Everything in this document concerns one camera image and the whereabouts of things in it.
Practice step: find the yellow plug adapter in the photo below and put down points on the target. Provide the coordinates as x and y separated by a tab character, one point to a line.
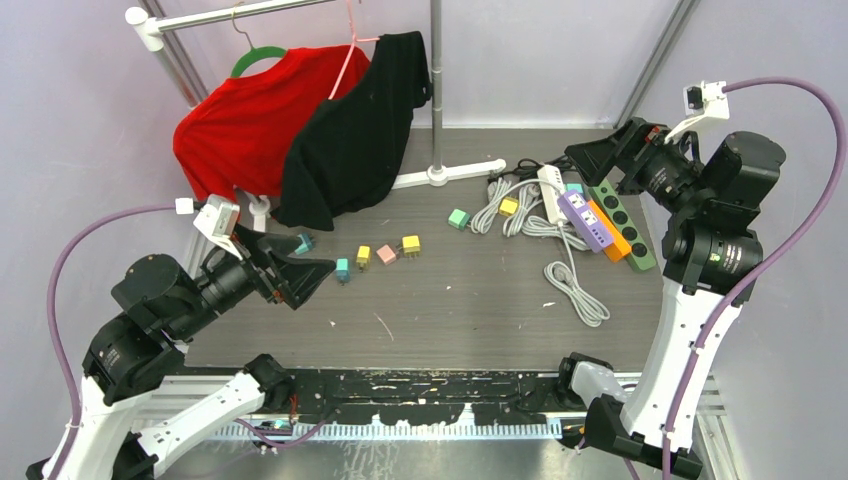
508	206

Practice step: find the orange power strip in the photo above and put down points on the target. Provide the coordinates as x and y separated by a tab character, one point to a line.
619	249

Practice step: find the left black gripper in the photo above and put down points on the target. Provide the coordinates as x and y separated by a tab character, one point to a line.
297	278

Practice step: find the pink clothes hanger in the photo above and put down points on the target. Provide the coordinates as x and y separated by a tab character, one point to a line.
355	40

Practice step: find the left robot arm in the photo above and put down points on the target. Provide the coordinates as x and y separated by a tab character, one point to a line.
131	355

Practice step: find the red t-shirt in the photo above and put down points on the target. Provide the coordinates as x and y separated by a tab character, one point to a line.
238	137

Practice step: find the black t-shirt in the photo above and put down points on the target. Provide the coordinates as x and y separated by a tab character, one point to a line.
350	152

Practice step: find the brown plug adapter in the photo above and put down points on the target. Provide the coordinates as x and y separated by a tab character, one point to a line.
387	254

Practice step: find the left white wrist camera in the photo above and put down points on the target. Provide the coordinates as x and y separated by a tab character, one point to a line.
216	221

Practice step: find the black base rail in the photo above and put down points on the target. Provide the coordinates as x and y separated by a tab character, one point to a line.
421	397

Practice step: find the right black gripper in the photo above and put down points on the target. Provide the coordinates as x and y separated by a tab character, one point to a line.
633	147

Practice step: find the green clothes hanger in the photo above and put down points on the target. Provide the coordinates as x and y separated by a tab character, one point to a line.
255	53

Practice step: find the green power strip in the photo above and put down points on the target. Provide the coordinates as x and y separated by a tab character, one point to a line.
641	259

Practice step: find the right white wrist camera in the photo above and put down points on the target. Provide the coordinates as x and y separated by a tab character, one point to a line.
706	104

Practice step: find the green adapter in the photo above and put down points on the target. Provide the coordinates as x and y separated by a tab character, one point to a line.
459	219

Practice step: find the purple power strip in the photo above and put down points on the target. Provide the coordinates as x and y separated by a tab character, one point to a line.
585	221

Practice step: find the white clothes rack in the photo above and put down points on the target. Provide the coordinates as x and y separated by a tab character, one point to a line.
157	32

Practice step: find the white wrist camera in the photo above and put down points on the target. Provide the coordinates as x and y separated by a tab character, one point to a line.
706	104
216	221

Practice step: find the white power strip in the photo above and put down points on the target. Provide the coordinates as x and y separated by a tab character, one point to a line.
552	187

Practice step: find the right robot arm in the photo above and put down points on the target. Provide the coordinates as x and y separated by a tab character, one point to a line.
708	249

